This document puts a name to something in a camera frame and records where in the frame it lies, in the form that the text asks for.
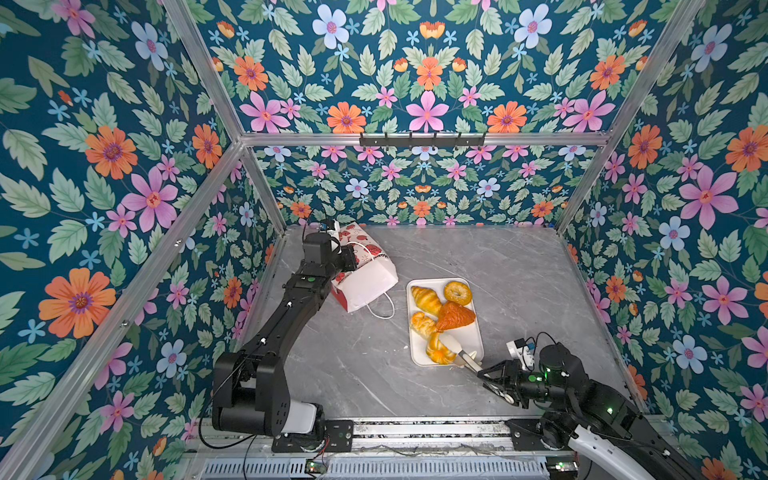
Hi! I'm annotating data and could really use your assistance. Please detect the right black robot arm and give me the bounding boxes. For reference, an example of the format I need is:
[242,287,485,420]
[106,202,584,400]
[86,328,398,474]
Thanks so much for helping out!
[476,343,704,479]

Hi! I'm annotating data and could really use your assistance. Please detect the yellow fake croissant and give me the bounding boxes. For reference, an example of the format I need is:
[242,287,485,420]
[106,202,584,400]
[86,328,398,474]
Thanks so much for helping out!
[411,286,443,318]

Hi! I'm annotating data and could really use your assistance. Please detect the yellow fluted fake cake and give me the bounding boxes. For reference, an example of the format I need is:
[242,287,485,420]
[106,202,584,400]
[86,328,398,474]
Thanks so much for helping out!
[425,332,456,365]

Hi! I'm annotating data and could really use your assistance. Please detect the orange brown fake bread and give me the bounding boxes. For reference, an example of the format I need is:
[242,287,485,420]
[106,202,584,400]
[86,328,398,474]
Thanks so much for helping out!
[436,301,476,332]

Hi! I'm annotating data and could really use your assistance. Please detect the metal tongs with cream tips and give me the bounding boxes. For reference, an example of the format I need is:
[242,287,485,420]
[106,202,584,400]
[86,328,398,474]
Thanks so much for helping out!
[439,332,482,374]

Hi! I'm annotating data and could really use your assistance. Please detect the yellow fake ring bread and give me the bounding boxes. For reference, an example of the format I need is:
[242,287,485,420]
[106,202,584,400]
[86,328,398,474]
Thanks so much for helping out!
[410,311,437,341]

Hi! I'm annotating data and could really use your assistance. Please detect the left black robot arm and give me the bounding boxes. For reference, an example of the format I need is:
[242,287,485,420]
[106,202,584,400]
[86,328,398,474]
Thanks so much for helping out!
[211,232,356,443]

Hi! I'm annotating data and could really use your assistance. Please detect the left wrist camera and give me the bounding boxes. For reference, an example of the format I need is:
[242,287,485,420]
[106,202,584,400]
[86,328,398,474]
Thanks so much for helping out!
[321,218,341,240]

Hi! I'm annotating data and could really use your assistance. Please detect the yellow fake bagel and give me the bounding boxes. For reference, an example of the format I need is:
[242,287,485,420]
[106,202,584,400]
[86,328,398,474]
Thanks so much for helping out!
[443,281,473,306]

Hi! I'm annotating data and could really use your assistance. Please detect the red white paper bag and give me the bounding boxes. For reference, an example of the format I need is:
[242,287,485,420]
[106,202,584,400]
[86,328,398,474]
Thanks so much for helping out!
[331,223,399,320]

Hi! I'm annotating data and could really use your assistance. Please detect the white rectangular tray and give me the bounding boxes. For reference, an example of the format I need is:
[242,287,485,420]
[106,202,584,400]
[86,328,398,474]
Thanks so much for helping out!
[406,277,484,368]

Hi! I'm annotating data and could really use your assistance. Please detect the black hook rack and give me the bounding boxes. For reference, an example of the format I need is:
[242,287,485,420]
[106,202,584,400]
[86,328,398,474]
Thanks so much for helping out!
[358,132,486,149]

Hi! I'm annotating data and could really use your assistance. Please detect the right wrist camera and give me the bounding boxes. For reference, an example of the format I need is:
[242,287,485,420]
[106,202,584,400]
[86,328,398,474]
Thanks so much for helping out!
[506,338,535,371]

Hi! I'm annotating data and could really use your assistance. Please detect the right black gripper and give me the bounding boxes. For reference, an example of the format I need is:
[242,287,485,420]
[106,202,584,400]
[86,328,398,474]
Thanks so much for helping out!
[475,360,573,409]

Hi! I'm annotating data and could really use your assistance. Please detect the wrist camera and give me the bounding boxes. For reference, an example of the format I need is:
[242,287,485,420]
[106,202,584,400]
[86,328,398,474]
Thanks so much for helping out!
[321,218,341,240]
[506,338,535,371]

